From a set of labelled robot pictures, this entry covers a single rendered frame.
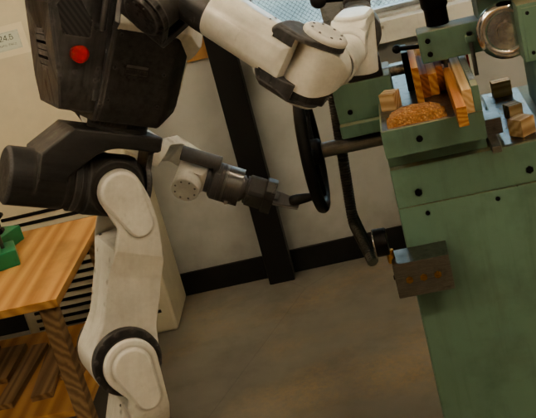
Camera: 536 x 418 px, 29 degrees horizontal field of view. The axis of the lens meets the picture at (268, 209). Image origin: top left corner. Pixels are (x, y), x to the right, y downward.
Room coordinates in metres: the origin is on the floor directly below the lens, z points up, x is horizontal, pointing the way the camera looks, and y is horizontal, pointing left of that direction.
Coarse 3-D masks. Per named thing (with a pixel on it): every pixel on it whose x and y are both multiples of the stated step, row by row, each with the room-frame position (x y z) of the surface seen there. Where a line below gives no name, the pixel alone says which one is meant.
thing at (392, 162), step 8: (456, 144) 2.08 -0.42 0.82; (464, 144) 2.08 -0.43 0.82; (472, 144) 2.08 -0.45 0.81; (480, 144) 2.08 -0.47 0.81; (424, 152) 2.09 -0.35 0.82; (432, 152) 2.09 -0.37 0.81; (440, 152) 2.09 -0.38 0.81; (448, 152) 2.09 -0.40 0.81; (456, 152) 2.08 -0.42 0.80; (392, 160) 2.11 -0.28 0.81; (400, 160) 2.10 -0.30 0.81; (408, 160) 2.10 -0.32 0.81; (416, 160) 2.10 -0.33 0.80
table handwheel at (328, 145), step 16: (304, 112) 2.26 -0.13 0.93; (304, 128) 2.22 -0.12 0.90; (304, 144) 2.20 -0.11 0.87; (320, 144) 2.32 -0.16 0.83; (336, 144) 2.31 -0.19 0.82; (352, 144) 2.30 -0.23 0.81; (368, 144) 2.29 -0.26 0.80; (304, 160) 2.20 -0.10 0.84; (320, 160) 2.31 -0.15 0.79; (320, 176) 2.34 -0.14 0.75; (320, 192) 2.21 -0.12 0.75; (320, 208) 2.24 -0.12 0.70
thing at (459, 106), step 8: (448, 64) 2.30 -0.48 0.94; (448, 72) 2.22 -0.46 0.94; (448, 80) 2.15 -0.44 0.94; (448, 88) 2.12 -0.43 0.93; (456, 88) 2.08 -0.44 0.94; (456, 96) 2.02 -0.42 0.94; (456, 104) 1.96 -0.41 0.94; (464, 104) 1.94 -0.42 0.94; (456, 112) 1.94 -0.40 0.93; (464, 112) 1.94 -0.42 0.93; (464, 120) 1.94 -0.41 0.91
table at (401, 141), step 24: (408, 96) 2.26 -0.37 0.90; (432, 96) 2.21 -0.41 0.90; (360, 120) 2.28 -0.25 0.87; (384, 120) 2.12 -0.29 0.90; (432, 120) 2.03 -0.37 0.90; (456, 120) 2.02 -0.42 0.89; (480, 120) 2.01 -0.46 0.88; (384, 144) 2.04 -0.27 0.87; (408, 144) 2.04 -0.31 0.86; (432, 144) 2.03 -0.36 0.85
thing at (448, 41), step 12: (444, 24) 2.28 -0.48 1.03; (456, 24) 2.24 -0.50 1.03; (468, 24) 2.23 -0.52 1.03; (420, 36) 2.25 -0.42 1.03; (432, 36) 2.25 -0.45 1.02; (444, 36) 2.24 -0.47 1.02; (456, 36) 2.24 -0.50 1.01; (420, 48) 2.25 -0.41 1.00; (432, 48) 2.25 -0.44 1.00; (444, 48) 2.24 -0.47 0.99; (456, 48) 2.24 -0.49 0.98; (468, 48) 2.23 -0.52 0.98; (480, 48) 2.23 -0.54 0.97; (432, 60) 2.25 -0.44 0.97; (444, 60) 2.27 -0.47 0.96
